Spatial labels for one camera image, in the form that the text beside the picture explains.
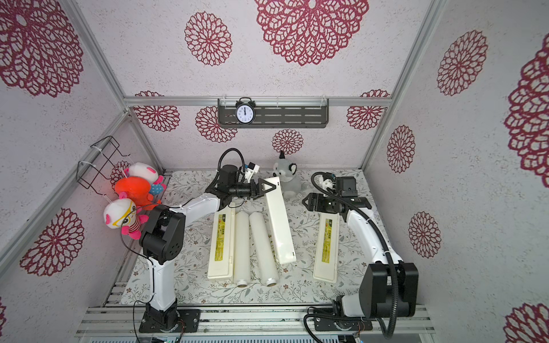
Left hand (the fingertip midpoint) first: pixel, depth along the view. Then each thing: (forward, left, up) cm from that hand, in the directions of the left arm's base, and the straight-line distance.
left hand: (273, 190), depth 87 cm
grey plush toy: (+11, -8, -11) cm, 18 cm away
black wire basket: (+1, +64, +15) cm, 66 cm away
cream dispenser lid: (-19, -22, -16) cm, 33 cm away
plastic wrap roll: (-19, +13, -14) cm, 27 cm away
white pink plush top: (+11, +58, 0) cm, 59 cm away
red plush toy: (+1, +57, -1) cm, 57 cm away
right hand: (-5, -15, 0) cm, 16 cm away
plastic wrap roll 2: (-19, +4, -15) cm, 24 cm away
